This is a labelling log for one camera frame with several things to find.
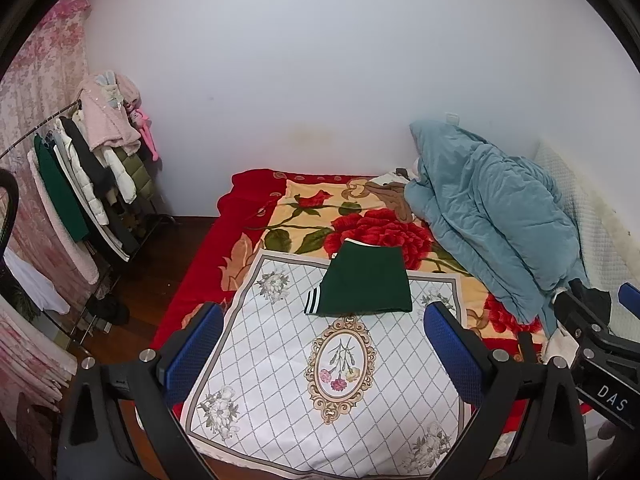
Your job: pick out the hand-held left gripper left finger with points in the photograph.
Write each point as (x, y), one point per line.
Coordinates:
(195, 355)

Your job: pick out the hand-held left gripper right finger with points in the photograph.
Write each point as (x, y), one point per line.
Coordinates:
(450, 355)

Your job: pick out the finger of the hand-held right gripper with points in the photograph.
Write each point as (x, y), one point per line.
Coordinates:
(630, 302)
(587, 305)

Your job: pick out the green garment with white stripes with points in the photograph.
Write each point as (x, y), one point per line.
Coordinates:
(370, 285)

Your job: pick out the metal clothes rack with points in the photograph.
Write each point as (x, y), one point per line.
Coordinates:
(30, 136)

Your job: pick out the white cloth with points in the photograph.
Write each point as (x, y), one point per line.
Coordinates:
(557, 347)

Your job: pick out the white quilted headboard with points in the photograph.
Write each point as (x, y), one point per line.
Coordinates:
(600, 230)

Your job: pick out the white diamond-quilted mat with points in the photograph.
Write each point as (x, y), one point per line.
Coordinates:
(280, 340)

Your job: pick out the black shoes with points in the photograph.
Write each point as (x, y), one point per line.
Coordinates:
(112, 310)

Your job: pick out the red floral blanket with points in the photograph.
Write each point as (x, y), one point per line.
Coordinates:
(210, 260)

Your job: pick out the teal duvet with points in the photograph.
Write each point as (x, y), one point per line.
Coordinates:
(490, 210)

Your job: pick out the white hanging garment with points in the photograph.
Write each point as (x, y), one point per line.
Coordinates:
(35, 285)

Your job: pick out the grey white coat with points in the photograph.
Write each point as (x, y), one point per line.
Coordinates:
(87, 205)

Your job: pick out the white pillow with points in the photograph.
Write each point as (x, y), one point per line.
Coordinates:
(387, 179)

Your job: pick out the olive puffer jacket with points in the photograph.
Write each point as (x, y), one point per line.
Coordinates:
(137, 175)

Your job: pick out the white puffer jacket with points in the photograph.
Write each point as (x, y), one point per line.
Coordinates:
(120, 175)

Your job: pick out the green coat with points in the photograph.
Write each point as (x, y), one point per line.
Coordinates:
(60, 190)

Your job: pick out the black coat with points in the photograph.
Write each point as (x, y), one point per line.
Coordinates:
(90, 160)

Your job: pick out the pink hanging toy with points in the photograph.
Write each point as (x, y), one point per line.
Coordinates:
(148, 135)

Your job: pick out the black curved bar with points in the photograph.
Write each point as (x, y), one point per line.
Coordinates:
(12, 195)

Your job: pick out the pink fluffy robe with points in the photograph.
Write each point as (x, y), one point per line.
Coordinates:
(107, 120)

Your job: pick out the pink floral curtain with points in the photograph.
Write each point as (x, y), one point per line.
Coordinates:
(45, 60)

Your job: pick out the white wall socket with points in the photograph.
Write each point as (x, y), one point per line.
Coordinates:
(452, 118)

